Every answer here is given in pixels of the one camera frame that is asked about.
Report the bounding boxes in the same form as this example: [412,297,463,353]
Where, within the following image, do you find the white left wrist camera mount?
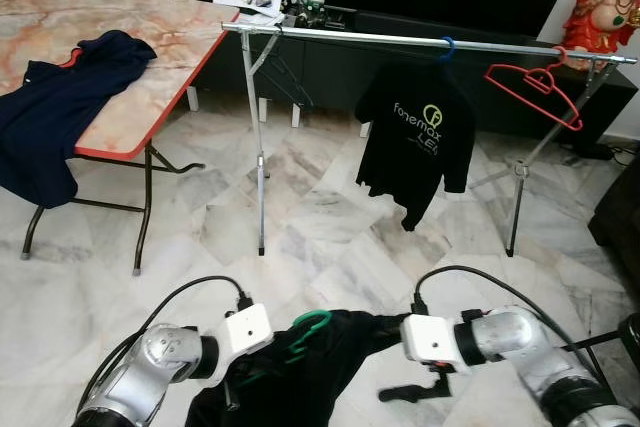
[220,302,274,360]

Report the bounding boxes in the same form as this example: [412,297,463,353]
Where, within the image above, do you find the black television console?
[195,7,639,143]

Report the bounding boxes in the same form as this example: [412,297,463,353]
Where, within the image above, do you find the navy blue shirt red trim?
[0,29,159,210]

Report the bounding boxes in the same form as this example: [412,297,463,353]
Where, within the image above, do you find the marble pattern folding table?
[0,0,241,276]

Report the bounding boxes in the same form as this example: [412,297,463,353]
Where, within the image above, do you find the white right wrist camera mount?
[400,314,466,370]

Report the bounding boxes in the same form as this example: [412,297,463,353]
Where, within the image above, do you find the black folding chair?
[560,312,640,427]

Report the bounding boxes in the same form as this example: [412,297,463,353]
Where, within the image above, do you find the blue plastic hanger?
[437,35,457,63]

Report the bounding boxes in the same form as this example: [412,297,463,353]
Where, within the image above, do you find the dark brown sofa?
[590,152,640,288]

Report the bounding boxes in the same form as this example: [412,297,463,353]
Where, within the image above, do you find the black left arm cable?
[75,275,253,418]

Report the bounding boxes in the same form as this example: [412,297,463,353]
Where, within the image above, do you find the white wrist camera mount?
[220,302,274,360]
[400,314,466,370]

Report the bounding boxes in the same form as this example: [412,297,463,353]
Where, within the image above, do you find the green plastic hanger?
[240,309,334,388]

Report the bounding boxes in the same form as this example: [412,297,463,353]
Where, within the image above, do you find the red plastic hanger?
[485,47,586,133]

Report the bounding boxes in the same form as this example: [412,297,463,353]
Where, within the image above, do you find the black shirt green logo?
[185,309,411,427]
[355,59,477,233]

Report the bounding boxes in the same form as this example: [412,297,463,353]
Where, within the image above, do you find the white paper stack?
[212,0,284,28]

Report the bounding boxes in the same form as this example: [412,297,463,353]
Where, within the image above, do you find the silver metal clothes rack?
[220,19,639,258]

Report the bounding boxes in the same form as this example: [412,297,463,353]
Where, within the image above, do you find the red laughing buddha statue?
[562,0,640,53]

